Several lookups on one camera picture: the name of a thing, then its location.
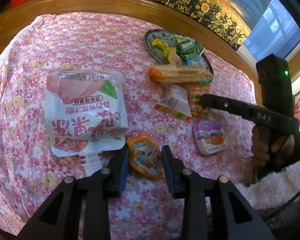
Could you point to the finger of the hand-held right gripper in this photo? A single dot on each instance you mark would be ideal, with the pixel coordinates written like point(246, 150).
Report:
point(225, 105)

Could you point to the purple mint tin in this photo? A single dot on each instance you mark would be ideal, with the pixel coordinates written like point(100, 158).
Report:
point(210, 138)

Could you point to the pink jelly pouch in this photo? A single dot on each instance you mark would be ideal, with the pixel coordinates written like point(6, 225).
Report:
point(85, 115)

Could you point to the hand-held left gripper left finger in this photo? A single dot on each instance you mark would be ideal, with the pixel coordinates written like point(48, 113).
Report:
point(122, 172)

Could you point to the yellow snack packet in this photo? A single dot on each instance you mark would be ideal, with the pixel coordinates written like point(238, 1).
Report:
point(168, 52)

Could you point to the small green snack packet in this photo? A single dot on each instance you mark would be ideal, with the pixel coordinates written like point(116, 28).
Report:
point(182, 39)

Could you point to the person's right forearm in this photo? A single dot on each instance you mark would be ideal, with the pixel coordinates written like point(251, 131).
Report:
point(277, 187)

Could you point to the long orange cracker packet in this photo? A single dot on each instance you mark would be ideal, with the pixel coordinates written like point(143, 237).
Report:
point(180, 73)

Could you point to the colourful gummy packet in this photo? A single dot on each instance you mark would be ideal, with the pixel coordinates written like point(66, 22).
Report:
point(198, 100)

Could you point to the pink floral cloth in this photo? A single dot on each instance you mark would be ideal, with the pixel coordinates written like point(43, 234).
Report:
point(65, 42)

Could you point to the person's right hand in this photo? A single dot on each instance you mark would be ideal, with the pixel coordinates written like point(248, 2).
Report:
point(258, 147)

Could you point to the small pink candy packet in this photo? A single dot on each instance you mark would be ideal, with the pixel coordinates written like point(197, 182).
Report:
point(175, 59)

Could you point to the blue zip bag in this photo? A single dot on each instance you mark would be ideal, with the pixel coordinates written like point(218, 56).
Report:
point(195, 60)

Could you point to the window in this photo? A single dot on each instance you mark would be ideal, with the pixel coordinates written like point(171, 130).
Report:
point(275, 27)

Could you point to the orange jelly cup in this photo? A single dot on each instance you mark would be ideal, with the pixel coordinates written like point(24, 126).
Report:
point(145, 155)

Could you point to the rainbow striped clear packet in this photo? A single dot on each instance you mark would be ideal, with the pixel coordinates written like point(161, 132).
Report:
point(176, 102)

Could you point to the large green pea packet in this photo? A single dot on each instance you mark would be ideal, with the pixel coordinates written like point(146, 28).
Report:
point(188, 48)

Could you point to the blue patterned plate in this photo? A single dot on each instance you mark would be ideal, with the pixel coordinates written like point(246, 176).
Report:
point(162, 37)

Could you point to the small yellow wrapped candy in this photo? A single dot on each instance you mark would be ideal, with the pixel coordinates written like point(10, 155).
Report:
point(158, 43)

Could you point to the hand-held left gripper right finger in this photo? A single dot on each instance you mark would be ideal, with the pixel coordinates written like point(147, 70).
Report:
point(168, 170)

